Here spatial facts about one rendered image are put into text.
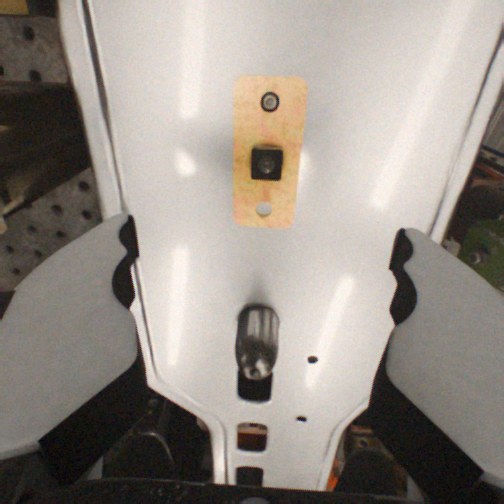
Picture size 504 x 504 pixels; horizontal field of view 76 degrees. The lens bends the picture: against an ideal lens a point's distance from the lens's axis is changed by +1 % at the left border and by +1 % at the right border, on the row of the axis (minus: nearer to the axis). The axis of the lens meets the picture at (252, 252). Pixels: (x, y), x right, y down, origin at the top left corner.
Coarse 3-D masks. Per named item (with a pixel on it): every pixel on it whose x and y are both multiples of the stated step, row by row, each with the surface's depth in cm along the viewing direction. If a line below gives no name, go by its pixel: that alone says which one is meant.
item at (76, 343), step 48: (96, 240) 9; (48, 288) 7; (96, 288) 7; (0, 336) 6; (48, 336) 6; (96, 336) 6; (0, 384) 5; (48, 384) 5; (96, 384) 5; (144, 384) 6; (0, 432) 5; (48, 432) 5; (96, 432) 6
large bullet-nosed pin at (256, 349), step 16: (240, 320) 24; (256, 320) 23; (272, 320) 24; (240, 336) 22; (256, 336) 22; (272, 336) 22; (240, 352) 21; (256, 352) 21; (272, 352) 21; (240, 368) 21; (256, 368) 21; (272, 368) 21
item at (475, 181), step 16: (480, 160) 35; (480, 176) 28; (496, 176) 28; (464, 192) 27; (480, 192) 24; (496, 192) 24; (464, 208) 26; (480, 208) 24; (496, 208) 23; (464, 224) 26; (448, 240) 29
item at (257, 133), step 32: (256, 96) 17; (288, 96) 17; (256, 128) 17; (288, 128) 17; (256, 160) 17; (288, 160) 18; (256, 192) 19; (288, 192) 19; (256, 224) 20; (288, 224) 20
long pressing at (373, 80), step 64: (64, 0) 15; (128, 0) 15; (192, 0) 15; (256, 0) 15; (320, 0) 15; (384, 0) 15; (448, 0) 14; (128, 64) 16; (192, 64) 16; (256, 64) 16; (320, 64) 16; (384, 64) 16; (448, 64) 16; (128, 128) 18; (192, 128) 18; (320, 128) 18; (384, 128) 17; (448, 128) 17; (128, 192) 20; (192, 192) 20; (320, 192) 19; (384, 192) 19; (448, 192) 19; (192, 256) 22; (256, 256) 22; (320, 256) 22; (384, 256) 21; (192, 320) 25; (320, 320) 25; (384, 320) 24; (192, 384) 29; (320, 384) 29; (320, 448) 34
